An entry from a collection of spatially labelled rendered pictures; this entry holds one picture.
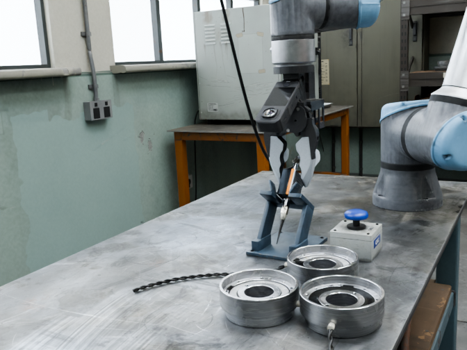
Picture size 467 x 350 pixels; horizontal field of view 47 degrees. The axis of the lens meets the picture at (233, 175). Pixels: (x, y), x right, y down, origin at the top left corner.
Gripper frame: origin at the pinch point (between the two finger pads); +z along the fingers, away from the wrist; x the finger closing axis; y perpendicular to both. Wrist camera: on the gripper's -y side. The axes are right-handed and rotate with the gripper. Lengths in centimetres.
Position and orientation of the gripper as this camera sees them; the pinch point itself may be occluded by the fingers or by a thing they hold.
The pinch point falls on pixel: (291, 180)
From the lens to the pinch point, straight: 97.3
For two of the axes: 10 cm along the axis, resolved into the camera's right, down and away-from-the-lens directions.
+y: 5.2, -2.0, 8.3
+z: 0.5, 9.8, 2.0
